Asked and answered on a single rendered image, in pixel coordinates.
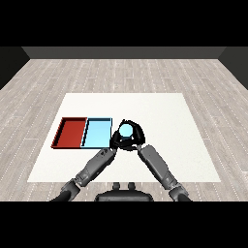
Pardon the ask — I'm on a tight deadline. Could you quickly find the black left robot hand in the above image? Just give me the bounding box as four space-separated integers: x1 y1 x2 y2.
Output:
109 119 129 152

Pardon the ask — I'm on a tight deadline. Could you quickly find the dark grey robot body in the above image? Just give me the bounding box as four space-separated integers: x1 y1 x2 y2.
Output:
94 182 155 202

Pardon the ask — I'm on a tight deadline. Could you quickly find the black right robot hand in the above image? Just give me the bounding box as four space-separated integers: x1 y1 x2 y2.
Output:
122 119 146 152

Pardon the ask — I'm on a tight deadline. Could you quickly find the light blue shallow open box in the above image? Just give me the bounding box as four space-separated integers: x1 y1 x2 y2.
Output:
79 116 113 149

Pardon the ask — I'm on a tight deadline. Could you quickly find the red shallow open box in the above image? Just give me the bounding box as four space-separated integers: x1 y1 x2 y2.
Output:
50 116 88 150

